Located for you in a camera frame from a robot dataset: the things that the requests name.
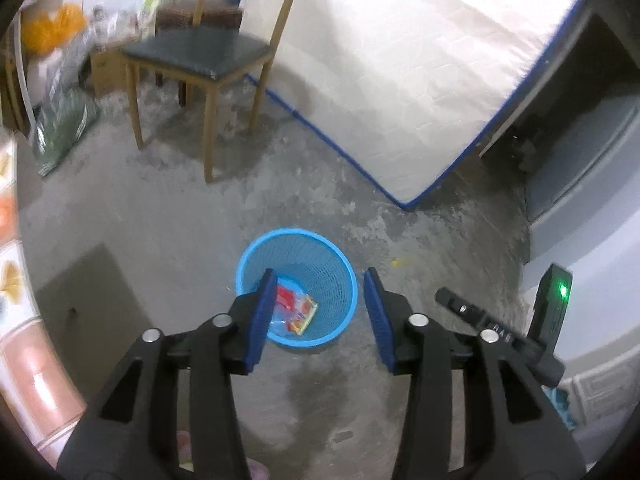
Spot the cardboard box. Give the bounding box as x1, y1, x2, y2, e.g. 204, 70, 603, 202
90, 42, 138, 98

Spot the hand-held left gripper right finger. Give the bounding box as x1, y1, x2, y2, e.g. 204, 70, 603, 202
363, 267, 588, 480

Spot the clear plastic bag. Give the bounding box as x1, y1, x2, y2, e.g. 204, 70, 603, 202
45, 10, 103, 111

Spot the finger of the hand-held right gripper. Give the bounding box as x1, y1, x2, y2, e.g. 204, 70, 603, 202
434, 287, 496, 333

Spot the grey door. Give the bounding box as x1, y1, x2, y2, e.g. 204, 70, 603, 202
525, 95, 640, 223

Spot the table with printed tablecloth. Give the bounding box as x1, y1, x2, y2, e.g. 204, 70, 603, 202
0, 130, 88, 461

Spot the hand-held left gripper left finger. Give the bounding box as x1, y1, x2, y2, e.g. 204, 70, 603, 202
55, 268, 279, 480

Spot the white and green package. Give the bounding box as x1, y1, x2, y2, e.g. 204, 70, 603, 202
140, 0, 166, 38

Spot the green plastic bag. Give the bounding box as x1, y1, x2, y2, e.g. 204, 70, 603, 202
32, 85, 101, 178

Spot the red snack wrapper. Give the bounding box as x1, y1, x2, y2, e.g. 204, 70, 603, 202
276, 285, 299, 312

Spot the orange plastic bag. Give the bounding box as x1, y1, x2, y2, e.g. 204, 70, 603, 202
22, 4, 87, 56

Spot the blue plastic mesh basket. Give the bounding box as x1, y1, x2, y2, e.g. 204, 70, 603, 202
236, 229, 358, 348

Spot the yellow snack wrapper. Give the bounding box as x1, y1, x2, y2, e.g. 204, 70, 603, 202
287, 295, 320, 337

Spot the white mattress with blue edge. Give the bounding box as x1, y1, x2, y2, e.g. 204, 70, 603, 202
240, 0, 598, 211

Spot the wooden chair with dark seat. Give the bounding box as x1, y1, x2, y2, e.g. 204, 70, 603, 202
121, 0, 313, 183

